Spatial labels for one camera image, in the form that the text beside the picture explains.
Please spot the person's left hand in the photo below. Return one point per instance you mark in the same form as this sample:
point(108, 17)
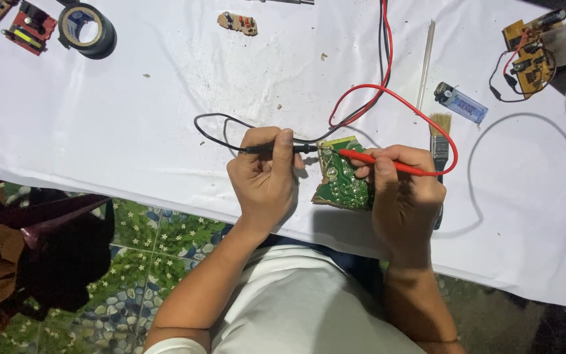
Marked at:
point(261, 187)

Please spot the person's right hand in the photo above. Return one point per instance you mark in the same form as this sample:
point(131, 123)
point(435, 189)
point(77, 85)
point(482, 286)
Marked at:
point(410, 206)

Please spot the black multimeter probe with lead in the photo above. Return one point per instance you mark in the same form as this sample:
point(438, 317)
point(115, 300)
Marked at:
point(307, 148)

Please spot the red multimeter probe with lead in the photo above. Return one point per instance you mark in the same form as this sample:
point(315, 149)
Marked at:
point(356, 156)

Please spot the paintbrush with metal ferrule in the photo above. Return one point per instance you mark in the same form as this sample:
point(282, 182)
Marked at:
point(440, 147)

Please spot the green circuit board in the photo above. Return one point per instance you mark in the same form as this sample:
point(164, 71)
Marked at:
point(340, 184)

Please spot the person's dark trousers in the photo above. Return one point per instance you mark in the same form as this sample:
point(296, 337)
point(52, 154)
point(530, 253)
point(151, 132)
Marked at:
point(361, 268)

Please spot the blue translucent lighter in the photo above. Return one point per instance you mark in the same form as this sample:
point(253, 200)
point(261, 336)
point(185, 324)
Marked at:
point(462, 104)

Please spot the person's white shirt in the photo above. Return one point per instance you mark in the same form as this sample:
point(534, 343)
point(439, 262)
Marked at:
point(293, 305)

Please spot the white table cloth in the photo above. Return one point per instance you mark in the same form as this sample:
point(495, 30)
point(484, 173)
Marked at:
point(140, 118)

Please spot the thin white rod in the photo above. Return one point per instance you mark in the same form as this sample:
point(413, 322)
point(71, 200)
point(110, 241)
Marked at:
point(425, 64)

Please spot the small tan circuit board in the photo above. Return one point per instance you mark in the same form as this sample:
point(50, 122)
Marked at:
point(238, 23)

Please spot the yellow circuit board with heatsink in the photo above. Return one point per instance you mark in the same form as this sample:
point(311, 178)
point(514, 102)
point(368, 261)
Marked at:
point(533, 69)

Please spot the metal tool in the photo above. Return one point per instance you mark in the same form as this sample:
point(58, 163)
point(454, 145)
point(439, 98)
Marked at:
point(283, 1)

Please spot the black electrical tape roll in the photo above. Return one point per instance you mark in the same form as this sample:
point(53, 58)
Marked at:
point(103, 42)

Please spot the red circuit board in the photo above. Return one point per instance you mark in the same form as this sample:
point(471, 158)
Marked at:
point(30, 29)

